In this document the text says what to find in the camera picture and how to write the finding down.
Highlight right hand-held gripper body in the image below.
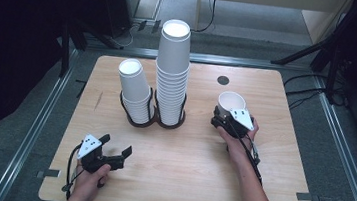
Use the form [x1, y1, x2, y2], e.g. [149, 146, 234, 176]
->
[210, 105, 257, 141]

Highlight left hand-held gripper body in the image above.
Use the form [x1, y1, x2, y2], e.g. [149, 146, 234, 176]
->
[74, 132, 128, 178]

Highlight white paper cup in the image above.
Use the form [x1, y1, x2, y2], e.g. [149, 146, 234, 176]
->
[215, 90, 248, 121]

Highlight black wire cup holder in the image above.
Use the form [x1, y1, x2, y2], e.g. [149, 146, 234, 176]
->
[117, 83, 190, 133]

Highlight tall stack of paper cups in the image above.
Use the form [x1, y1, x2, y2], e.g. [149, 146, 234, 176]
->
[149, 17, 196, 128]

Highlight person's right hand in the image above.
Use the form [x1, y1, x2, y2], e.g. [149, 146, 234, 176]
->
[213, 114, 261, 167]

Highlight person's left hand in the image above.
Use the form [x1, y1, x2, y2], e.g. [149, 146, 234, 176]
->
[68, 160, 112, 201]

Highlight black round table grommet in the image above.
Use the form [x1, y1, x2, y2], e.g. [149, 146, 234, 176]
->
[216, 75, 231, 87]

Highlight grey tape strip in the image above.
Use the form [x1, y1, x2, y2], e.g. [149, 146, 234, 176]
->
[296, 191, 320, 201]
[37, 167, 62, 181]

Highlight short stack of paper cups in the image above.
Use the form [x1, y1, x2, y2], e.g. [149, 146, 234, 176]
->
[112, 57, 160, 126]

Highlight black tripod stand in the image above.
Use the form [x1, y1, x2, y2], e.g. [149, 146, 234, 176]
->
[266, 0, 357, 107]

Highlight black stand legs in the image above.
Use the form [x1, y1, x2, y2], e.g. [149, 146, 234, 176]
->
[56, 17, 125, 83]

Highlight dark curtain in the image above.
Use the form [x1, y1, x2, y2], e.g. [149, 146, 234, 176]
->
[0, 0, 67, 188]

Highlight black cabinet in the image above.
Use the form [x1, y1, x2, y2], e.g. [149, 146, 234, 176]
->
[94, 0, 141, 40]

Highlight left hand-held gripper cable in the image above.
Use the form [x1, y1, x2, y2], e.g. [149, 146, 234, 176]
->
[61, 142, 87, 201]

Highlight hand-held gripper cable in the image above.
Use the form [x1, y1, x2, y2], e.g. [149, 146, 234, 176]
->
[61, 142, 87, 201]
[229, 126, 269, 187]

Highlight right hand-held gripper cable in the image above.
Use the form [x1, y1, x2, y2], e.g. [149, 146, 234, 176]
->
[229, 126, 269, 187]

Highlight black floor cable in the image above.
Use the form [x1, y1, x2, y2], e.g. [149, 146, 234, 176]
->
[280, 69, 351, 116]

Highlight black hanging cable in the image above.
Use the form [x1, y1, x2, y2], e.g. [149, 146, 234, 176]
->
[193, 0, 219, 35]

